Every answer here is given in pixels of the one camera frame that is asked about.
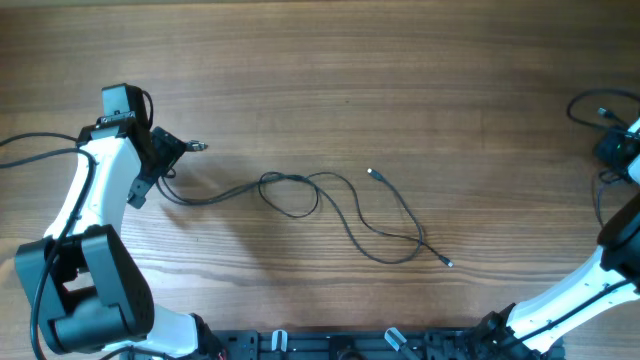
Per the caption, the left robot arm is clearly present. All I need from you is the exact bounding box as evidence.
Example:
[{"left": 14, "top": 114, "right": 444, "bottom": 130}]
[{"left": 15, "top": 84, "right": 226, "bottom": 359}]

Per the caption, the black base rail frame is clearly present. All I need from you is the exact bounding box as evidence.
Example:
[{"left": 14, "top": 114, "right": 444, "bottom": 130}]
[{"left": 199, "top": 327, "right": 566, "bottom": 360}]

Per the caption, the left camera black cable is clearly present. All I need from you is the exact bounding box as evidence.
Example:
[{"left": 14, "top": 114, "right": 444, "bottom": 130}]
[{"left": 0, "top": 132, "right": 99, "bottom": 360}]

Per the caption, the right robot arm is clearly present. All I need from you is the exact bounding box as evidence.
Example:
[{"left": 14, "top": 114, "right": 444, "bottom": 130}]
[{"left": 483, "top": 196, "right": 639, "bottom": 359}]

